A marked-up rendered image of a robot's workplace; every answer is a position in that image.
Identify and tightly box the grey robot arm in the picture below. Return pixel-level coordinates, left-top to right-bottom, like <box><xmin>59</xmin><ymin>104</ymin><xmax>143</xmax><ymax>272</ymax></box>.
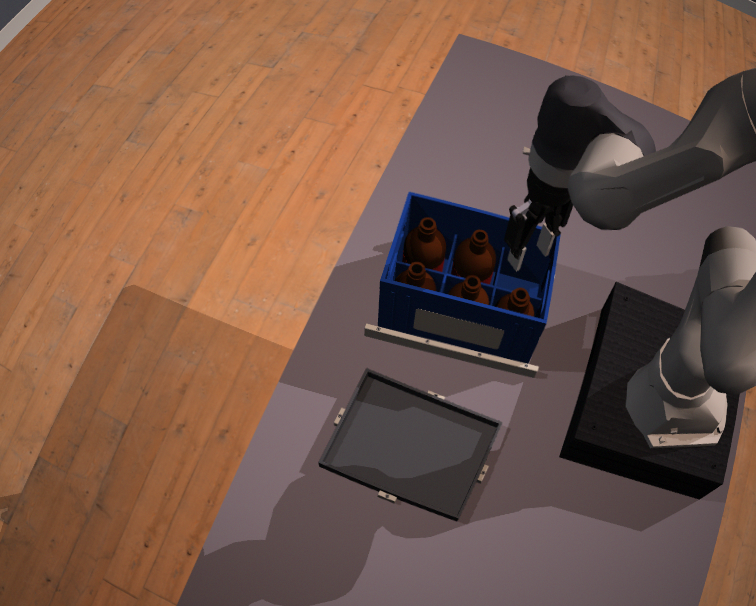
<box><xmin>523</xmin><ymin>68</ymin><xmax>756</xmax><ymax>448</ymax></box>

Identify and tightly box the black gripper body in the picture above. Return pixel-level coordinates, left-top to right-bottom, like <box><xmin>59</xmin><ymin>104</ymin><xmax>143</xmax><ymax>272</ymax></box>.
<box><xmin>524</xmin><ymin>167</ymin><xmax>570</xmax><ymax>216</ymax></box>

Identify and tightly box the brown bottle with blue label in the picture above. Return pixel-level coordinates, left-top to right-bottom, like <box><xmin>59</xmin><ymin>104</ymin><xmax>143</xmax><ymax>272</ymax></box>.
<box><xmin>494</xmin><ymin>288</ymin><xmax>535</xmax><ymax>317</ymax></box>

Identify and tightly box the dark blue crate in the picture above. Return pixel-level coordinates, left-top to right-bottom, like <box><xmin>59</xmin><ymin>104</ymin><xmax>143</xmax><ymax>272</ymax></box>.
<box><xmin>378</xmin><ymin>192</ymin><xmax>555</xmax><ymax>363</ymax></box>

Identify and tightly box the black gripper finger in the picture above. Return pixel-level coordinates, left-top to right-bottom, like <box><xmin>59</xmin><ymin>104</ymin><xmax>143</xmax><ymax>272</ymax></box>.
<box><xmin>537</xmin><ymin>200</ymin><xmax>573</xmax><ymax>256</ymax></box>
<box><xmin>504</xmin><ymin>199</ymin><xmax>551</xmax><ymax>271</ymax></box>

